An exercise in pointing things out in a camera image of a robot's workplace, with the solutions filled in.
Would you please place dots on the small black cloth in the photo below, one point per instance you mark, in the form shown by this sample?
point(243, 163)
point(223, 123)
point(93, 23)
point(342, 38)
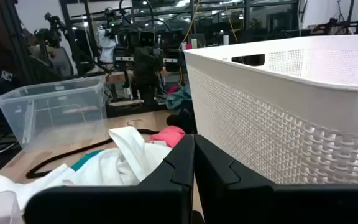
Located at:
point(182, 123)

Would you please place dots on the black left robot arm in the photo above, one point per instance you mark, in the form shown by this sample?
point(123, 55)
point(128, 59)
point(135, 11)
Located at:
point(145, 88)

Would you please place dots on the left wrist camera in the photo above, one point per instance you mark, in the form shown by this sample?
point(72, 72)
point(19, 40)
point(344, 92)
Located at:
point(147, 38)

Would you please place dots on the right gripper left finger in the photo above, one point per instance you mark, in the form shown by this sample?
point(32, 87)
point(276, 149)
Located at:
point(120, 205)

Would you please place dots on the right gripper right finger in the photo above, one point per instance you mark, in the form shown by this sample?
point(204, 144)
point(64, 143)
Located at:
point(275, 205)

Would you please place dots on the teal sock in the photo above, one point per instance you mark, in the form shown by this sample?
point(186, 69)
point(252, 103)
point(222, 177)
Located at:
point(85, 159)

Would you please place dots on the black velvet hanger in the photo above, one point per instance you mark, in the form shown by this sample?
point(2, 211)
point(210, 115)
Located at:
point(73, 152)

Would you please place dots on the white cup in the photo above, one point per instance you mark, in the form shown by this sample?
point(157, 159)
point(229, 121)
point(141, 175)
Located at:
point(225, 40)

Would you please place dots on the teal dotted shirt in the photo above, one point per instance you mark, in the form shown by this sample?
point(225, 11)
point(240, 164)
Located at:
point(177, 99)

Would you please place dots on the clear plastic bin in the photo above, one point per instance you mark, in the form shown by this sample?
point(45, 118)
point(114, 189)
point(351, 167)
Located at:
point(57, 115)

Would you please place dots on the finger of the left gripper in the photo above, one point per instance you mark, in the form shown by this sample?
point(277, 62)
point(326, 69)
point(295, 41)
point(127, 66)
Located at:
point(155, 62)
point(141, 62)

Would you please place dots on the white ribbed cloth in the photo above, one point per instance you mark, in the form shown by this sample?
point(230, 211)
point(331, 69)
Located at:
point(5, 186)

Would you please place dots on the black aluminium table frame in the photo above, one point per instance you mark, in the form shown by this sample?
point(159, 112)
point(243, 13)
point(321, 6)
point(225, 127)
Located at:
point(129, 111)

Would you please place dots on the idle black robot arm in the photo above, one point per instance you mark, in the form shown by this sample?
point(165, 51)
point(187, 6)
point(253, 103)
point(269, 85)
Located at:
point(340, 24)
point(50, 29)

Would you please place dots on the white perforated plastic basket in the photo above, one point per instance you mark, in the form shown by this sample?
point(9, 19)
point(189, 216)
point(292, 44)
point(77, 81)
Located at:
point(259, 102)

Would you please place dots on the bright pink sock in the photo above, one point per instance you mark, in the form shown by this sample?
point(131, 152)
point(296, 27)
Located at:
point(169, 135)

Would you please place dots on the green bottle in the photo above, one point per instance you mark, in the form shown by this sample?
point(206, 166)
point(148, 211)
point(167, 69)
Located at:
point(194, 43)

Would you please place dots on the white fabric cover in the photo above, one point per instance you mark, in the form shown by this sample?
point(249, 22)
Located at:
point(106, 45)

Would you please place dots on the white smooth cloth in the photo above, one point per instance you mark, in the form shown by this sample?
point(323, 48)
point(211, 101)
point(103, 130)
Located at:
point(129, 155)

